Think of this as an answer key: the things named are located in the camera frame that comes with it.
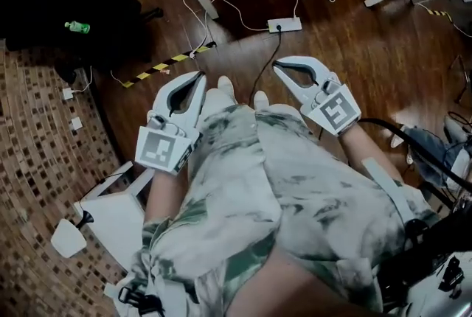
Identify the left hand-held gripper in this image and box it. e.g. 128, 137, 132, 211
134, 71, 208, 175

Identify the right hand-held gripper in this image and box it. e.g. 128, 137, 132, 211
271, 56, 362, 136

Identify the white power strip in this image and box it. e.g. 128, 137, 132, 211
267, 17, 302, 34

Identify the person's left forearm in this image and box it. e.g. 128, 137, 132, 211
142, 167, 190, 226

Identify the person's right forearm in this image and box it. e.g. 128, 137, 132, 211
336, 123, 403, 182

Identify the long yellow black hazard tape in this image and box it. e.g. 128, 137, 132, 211
121, 43, 216, 89

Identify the person's left white shoe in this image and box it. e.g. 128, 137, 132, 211
204, 75, 237, 114

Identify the person's white shoe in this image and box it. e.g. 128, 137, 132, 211
204, 75, 237, 114
252, 90, 270, 113

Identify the person's right white shoe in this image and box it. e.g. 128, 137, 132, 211
252, 90, 270, 113

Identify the person's camouflage clothing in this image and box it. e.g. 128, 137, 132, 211
127, 103, 442, 317

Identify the green plastic bottle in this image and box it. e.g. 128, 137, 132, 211
64, 20, 91, 34

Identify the white box stand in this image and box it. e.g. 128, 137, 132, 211
72, 159, 156, 271

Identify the short yellow black hazard tape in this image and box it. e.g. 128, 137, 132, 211
415, 1, 454, 21

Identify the black office chair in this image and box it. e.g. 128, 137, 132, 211
0, 0, 164, 85

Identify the white flat paddle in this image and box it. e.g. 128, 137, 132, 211
50, 217, 88, 259

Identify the black harness gear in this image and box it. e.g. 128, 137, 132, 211
375, 193, 472, 313

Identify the thin white floor cable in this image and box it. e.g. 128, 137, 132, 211
181, 0, 215, 60

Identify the white power strip cable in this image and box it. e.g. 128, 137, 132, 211
209, 0, 271, 32

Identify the white adapter cable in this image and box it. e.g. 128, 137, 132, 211
72, 66, 94, 94

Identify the white harness strap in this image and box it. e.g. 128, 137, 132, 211
362, 156, 414, 225

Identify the thick black cable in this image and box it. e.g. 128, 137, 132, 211
358, 117, 472, 195

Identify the thin dark wire frame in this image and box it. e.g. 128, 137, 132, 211
450, 54, 472, 105

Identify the black strap buckle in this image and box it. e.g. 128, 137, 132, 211
117, 285, 166, 317

